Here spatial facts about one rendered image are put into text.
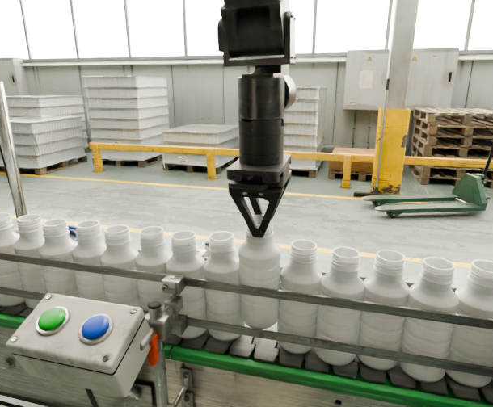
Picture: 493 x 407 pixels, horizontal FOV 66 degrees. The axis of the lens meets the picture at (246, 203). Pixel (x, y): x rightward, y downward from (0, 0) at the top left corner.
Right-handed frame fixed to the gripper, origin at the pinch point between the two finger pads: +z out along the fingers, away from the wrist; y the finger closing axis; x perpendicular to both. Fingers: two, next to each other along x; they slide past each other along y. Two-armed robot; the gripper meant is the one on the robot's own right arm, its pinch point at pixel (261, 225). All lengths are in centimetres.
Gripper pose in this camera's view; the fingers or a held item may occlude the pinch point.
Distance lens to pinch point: 52.2
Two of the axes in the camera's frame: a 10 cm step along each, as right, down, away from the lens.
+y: 2.6, -3.2, 9.1
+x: -9.7, -0.7, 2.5
